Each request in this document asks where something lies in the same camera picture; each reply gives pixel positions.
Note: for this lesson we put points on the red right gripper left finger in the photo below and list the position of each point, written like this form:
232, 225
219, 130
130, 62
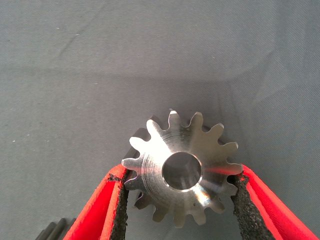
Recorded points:
100, 207

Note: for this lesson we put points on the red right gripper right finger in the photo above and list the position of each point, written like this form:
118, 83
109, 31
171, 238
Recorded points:
265, 212

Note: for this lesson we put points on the small steel gear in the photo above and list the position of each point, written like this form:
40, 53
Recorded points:
56, 230

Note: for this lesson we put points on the large steel gear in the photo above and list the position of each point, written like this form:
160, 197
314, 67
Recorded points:
155, 162

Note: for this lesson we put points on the dark grey table cloth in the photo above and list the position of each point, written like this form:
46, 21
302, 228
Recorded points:
100, 62

